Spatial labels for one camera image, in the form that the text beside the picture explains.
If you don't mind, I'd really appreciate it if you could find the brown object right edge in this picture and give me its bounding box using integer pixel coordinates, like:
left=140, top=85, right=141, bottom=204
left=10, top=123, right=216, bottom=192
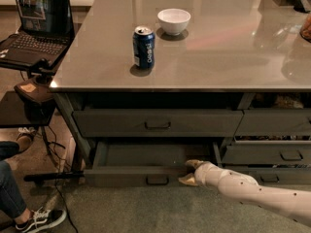
left=300, top=14, right=311, bottom=42

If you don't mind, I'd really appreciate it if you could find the black white sneaker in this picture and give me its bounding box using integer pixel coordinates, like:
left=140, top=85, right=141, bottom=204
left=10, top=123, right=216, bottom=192
left=16, top=208, right=67, bottom=233

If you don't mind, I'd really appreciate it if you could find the blue jeans leg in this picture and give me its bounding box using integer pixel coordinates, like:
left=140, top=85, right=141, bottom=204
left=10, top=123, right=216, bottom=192
left=0, top=141, right=26, bottom=218

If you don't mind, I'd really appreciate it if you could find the black floor cable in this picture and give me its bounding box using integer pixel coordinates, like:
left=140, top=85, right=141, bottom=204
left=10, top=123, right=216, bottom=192
left=45, top=126, right=79, bottom=233

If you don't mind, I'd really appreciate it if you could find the white ceramic bowl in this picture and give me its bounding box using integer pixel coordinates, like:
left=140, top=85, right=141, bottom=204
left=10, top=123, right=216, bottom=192
left=157, top=9, right=191, bottom=36

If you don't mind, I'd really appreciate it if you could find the black open laptop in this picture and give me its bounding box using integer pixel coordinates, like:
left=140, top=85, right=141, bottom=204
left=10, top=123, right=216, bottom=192
left=0, top=0, right=75, bottom=70

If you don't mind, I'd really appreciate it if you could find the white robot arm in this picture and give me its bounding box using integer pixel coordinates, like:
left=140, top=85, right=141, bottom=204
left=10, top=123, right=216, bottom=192
left=178, top=159, right=311, bottom=227

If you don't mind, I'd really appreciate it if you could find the blue soda can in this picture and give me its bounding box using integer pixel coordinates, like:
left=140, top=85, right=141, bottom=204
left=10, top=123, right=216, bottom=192
left=133, top=25, right=156, bottom=69

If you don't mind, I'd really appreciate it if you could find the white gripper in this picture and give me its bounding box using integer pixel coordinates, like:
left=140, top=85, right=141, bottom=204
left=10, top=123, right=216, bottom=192
left=178, top=159, right=227, bottom=188

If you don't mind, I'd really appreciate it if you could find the black laptop stand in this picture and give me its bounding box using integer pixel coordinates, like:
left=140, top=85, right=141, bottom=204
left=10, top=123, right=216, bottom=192
left=1, top=59, right=94, bottom=183

